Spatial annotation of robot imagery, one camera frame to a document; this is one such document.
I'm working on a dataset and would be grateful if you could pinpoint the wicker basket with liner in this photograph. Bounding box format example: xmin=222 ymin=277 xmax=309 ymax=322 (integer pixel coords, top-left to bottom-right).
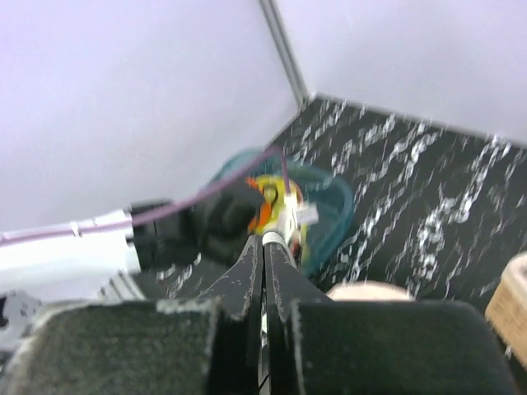
xmin=485 ymin=252 xmax=526 ymax=369

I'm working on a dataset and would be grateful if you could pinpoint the teal plastic tub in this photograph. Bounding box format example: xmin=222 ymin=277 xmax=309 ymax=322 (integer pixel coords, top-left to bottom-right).
xmin=211 ymin=149 xmax=354 ymax=277

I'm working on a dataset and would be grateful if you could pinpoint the orange cup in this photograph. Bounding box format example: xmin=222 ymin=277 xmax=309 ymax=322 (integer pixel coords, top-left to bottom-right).
xmin=245 ymin=175 xmax=278 ymax=234

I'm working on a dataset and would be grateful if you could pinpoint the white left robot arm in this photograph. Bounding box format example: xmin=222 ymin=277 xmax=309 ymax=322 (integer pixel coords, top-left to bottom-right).
xmin=1 ymin=179 xmax=271 ymax=300

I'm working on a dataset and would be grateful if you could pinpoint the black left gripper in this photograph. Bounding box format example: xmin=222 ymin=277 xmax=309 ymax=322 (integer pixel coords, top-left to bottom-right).
xmin=180 ymin=180 xmax=264 ymax=264

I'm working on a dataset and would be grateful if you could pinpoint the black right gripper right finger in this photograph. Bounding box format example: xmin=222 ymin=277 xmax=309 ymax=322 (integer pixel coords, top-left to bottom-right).
xmin=263 ymin=242 xmax=519 ymax=394

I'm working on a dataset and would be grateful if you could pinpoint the yellow green bowl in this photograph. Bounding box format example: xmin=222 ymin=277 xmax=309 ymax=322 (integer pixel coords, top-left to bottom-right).
xmin=248 ymin=174 xmax=310 ymax=267

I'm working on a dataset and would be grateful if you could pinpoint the left aluminium frame post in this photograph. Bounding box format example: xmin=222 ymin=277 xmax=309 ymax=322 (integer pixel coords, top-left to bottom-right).
xmin=259 ymin=0 xmax=310 ymax=110

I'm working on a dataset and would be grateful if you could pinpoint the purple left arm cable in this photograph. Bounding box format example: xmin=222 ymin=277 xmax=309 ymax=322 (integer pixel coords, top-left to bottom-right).
xmin=0 ymin=144 xmax=292 ymax=248

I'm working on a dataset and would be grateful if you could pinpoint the white mesh laundry bag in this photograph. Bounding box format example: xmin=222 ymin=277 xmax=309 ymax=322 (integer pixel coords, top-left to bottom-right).
xmin=326 ymin=281 xmax=415 ymax=301

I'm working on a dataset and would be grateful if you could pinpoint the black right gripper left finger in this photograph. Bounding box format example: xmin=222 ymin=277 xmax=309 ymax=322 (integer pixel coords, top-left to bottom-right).
xmin=7 ymin=236 xmax=263 ymax=394

